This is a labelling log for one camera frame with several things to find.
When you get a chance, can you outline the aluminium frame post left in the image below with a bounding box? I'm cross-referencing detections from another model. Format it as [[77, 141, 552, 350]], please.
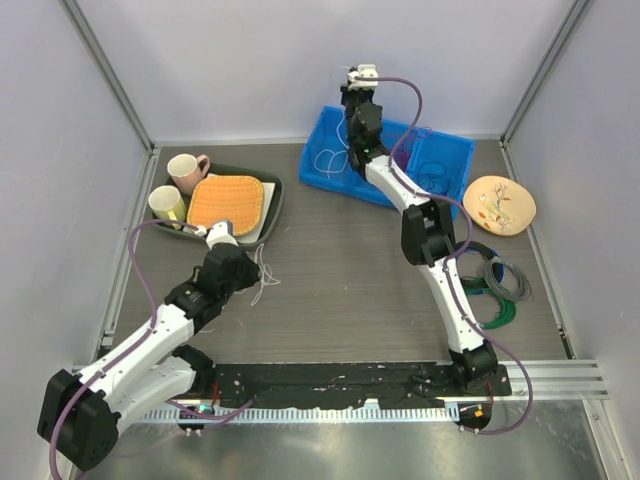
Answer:
[[59, 0, 156, 151]]

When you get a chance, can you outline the aluminium frame post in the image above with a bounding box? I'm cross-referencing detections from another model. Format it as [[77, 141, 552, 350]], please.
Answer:
[[59, 0, 156, 151], [499, 0, 596, 146]]

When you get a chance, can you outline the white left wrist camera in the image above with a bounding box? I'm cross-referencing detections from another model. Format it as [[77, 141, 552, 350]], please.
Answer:
[[195, 219, 238, 250]]

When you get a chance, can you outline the blue wire coil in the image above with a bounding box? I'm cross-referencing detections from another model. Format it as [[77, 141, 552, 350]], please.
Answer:
[[462, 247, 506, 296]]

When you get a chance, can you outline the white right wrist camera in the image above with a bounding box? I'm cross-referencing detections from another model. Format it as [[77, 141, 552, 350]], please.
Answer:
[[346, 64, 379, 90]]

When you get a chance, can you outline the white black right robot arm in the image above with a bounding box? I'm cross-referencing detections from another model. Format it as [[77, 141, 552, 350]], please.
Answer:
[[340, 82, 498, 395]]

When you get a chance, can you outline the red thin wire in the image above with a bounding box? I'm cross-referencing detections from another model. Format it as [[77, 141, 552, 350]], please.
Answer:
[[382, 125, 434, 169]]

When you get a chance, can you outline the dark blue thin wire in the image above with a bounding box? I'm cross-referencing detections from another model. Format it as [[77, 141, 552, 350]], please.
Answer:
[[415, 160, 454, 196]]

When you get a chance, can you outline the slotted cable duct rail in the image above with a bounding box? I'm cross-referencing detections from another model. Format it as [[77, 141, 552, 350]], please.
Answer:
[[137, 403, 459, 427]]

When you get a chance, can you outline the aluminium frame post right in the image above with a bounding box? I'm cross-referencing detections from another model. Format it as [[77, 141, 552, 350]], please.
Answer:
[[499, 0, 596, 146]]

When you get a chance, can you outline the black wire coil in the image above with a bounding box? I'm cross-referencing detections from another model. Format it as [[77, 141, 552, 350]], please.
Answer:
[[452, 239, 496, 286]]

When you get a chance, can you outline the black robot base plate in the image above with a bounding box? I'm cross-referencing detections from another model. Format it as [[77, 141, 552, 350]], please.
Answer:
[[208, 362, 512, 410]]

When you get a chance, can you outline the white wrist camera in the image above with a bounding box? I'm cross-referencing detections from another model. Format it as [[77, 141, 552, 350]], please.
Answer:
[[346, 64, 379, 90], [195, 219, 238, 250]]

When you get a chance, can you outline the dark green plastic tray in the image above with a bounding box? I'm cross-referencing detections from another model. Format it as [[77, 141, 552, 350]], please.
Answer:
[[145, 163, 284, 251]]

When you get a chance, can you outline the orange woven mat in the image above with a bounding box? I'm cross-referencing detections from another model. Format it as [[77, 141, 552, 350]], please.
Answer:
[[186, 174, 265, 238]]

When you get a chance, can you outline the pink ceramic mug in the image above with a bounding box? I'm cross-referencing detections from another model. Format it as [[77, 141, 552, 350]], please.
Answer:
[[167, 154, 211, 196]]

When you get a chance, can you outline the blue three-compartment plastic bin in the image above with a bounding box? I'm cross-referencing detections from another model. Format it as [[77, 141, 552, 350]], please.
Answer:
[[298, 106, 475, 207]]

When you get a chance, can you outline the yellow green ceramic mug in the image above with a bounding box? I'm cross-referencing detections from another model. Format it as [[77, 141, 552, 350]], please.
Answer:
[[148, 185, 187, 230]]

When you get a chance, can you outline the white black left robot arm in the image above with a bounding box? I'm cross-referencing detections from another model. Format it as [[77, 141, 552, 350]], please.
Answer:
[[37, 243, 260, 476]]

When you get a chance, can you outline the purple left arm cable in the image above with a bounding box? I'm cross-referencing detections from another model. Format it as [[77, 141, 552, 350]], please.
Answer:
[[48, 219, 261, 480]]

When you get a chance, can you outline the beige decorated ceramic plate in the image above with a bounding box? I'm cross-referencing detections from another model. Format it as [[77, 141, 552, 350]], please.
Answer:
[[463, 175, 537, 237]]

